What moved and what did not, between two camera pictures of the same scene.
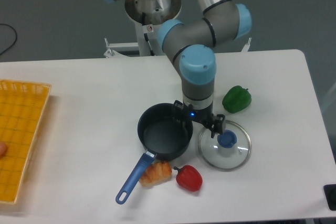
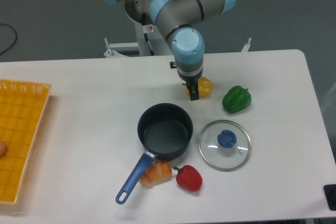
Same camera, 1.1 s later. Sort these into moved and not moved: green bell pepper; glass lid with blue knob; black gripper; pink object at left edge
Moved: black gripper
Not moved: green bell pepper; pink object at left edge; glass lid with blue knob
